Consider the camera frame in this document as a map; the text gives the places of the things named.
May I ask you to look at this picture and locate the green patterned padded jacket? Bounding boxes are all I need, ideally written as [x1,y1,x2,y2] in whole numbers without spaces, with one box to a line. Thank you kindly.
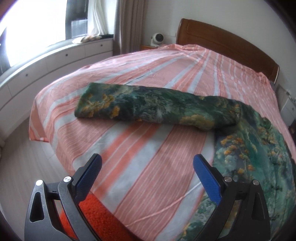
[75,83,295,237]

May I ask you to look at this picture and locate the orange fuzzy garment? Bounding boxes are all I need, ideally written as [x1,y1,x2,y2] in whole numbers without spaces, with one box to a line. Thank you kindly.
[59,194,142,241]

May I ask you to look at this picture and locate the pink striped bed sheet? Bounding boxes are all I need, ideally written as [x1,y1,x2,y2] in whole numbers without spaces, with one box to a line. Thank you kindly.
[29,44,295,240]

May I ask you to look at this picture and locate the white bedside drawer cabinet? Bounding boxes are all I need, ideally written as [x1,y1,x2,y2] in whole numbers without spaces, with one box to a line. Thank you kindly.
[275,85,295,128]

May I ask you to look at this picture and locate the white window bench cabinet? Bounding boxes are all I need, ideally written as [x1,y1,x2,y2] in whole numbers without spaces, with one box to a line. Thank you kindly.
[1,38,113,141]

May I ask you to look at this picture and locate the wooden headboard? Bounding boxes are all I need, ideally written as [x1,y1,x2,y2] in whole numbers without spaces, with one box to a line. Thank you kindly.
[176,19,280,83]

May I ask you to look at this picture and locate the white round fan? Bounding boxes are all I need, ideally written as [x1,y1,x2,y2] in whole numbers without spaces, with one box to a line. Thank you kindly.
[151,33,164,47]

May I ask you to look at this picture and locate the white sheer curtain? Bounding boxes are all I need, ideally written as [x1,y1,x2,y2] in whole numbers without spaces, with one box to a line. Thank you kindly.
[87,0,117,36]

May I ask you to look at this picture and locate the beige curtain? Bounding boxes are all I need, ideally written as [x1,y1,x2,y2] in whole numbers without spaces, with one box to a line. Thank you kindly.
[113,0,146,56]

